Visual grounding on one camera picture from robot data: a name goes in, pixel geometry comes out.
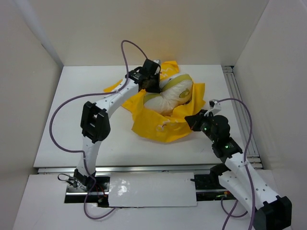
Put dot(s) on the yellow pillowcase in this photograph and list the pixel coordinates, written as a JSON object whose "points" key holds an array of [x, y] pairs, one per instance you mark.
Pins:
{"points": [[164, 128]]}

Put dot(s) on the aluminium rail frame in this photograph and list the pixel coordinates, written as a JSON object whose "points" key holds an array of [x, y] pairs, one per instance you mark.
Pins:
{"points": [[123, 150]]}

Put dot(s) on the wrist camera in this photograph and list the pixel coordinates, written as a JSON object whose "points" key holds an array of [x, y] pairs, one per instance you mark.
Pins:
{"points": [[215, 108], [150, 68]]}

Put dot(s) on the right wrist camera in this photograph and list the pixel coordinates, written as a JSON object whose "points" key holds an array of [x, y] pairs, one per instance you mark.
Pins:
{"points": [[215, 108]]}

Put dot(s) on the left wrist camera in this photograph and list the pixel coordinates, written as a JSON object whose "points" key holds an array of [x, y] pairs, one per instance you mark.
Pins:
{"points": [[150, 68]]}

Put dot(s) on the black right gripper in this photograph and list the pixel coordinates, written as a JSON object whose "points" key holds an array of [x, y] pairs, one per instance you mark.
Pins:
{"points": [[194, 120]]}

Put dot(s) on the white pillow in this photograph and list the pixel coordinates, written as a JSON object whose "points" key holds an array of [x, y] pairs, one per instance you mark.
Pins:
{"points": [[175, 91]]}

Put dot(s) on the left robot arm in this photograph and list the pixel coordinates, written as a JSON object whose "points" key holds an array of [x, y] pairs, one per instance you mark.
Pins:
{"points": [[95, 120]]}

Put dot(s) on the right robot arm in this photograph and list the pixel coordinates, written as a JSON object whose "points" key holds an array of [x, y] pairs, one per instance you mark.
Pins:
{"points": [[267, 209]]}

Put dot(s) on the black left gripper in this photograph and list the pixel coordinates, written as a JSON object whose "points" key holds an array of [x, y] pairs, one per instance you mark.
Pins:
{"points": [[154, 89]]}

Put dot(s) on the white cover plate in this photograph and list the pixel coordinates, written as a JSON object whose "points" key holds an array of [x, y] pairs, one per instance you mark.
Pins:
{"points": [[160, 189]]}

